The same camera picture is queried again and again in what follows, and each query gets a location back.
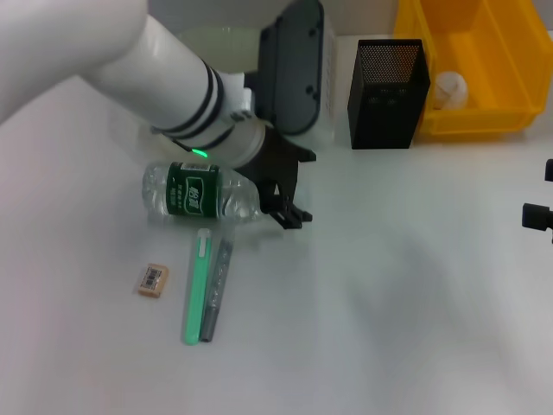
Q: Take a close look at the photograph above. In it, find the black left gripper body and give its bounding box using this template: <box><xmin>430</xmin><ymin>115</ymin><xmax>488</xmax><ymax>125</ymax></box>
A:
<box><xmin>235</xmin><ymin>127</ymin><xmax>317</xmax><ymax>204</ymax></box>

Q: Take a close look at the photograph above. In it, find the green label water bottle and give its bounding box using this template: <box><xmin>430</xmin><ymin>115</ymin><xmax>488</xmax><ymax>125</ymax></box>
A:
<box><xmin>141</xmin><ymin>160</ymin><xmax>265</xmax><ymax>224</ymax></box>

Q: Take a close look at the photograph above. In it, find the green pen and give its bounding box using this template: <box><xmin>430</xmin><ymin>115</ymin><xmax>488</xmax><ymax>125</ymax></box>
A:
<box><xmin>181</xmin><ymin>228</ymin><xmax>214</xmax><ymax>346</ymax></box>

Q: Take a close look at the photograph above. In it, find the grey pen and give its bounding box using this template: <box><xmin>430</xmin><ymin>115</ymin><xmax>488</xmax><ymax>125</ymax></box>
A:
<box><xmin>199</xmin><ymin>231</ymin><xmax>237</xmax><ymax>344</ymax></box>

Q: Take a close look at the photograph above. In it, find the black mesh pen holder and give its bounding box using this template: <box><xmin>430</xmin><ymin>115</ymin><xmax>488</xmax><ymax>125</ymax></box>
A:
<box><xmin>347</xmin><ymin>39</ymin><xmax>432</xmax><ymax>150</ymax></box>

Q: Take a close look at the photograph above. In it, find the tan eraser with barcode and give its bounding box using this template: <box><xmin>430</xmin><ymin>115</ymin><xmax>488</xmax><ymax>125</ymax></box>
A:
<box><xmin>132</xmin><ymin>262</ymin><xmax>169</xmax><ymax>298</ymax></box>

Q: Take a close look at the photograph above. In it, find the pale green glass bowl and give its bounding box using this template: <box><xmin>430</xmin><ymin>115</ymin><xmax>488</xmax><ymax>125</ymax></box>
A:
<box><xmin>176</xmin><ymin>25</ymin><xmax>269</xmax><ymax>77</ymax></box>

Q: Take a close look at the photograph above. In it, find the yellow plastic bin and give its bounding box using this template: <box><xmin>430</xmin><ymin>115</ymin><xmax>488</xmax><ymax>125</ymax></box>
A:
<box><xmin>393</xmin><ymin>0</ymin><xmax>553</xmax><ymax>142</ymax></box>

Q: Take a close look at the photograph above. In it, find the left wrist camera housing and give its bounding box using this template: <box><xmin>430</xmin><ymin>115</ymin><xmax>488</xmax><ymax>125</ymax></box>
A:
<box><xmin>256</xmin><ymin>0</ymin><xmax>339</xmax><ymax>146</ymax></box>

